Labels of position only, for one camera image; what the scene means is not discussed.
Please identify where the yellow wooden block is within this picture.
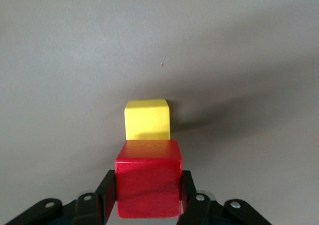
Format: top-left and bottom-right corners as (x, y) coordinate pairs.
(124, 99), (171, 141)

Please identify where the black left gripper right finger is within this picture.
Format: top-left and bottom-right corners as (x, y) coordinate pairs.
(176, 170), (271, 225)

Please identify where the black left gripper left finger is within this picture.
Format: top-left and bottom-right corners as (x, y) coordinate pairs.
(7, 169), (118, 225)

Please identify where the red wooden block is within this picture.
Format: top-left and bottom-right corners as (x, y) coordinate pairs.
(114, 139), (183, 220)

